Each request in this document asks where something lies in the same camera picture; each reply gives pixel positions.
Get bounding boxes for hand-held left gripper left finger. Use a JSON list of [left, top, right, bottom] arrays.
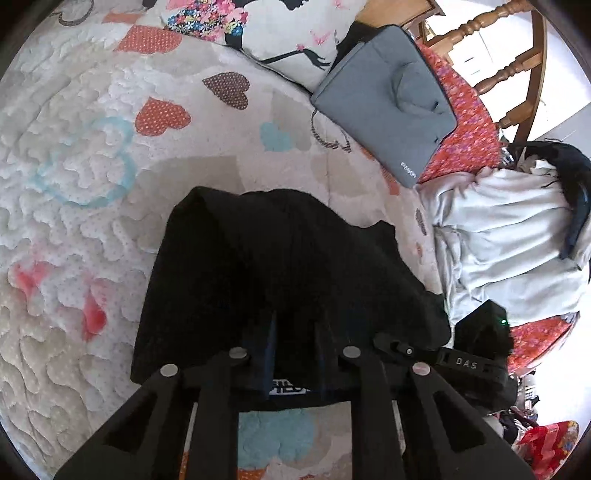
[[54, 316, 279, 480]]

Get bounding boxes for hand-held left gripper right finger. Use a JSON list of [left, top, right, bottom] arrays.
[[315, 322, 537, 480]]

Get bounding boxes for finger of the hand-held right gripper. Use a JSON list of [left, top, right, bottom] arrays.
[[372, 333, 444, 367]]

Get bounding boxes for black pants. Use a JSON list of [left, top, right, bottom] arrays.
[[130, 187, 452, 413]]

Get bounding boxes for white blanket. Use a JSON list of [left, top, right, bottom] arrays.
[[418, 157, 591, 326]]

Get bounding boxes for red patterned cloth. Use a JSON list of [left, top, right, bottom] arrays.
[[516, 419, 581, 472]]

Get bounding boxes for black garment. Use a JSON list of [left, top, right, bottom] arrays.
[[508, 142, 591, 282]]

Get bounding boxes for red floral pillow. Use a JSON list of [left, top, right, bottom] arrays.
[[385, 44, 578, 377]]

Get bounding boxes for heart print quilt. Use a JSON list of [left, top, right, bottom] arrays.
[[0, 0, 462, 480]]

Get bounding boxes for grey laptop bag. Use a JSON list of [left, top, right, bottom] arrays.
[[310, 24, 458, 189]]

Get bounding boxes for printed figure pillow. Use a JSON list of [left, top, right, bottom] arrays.
[[157, 0, 370, 90]]

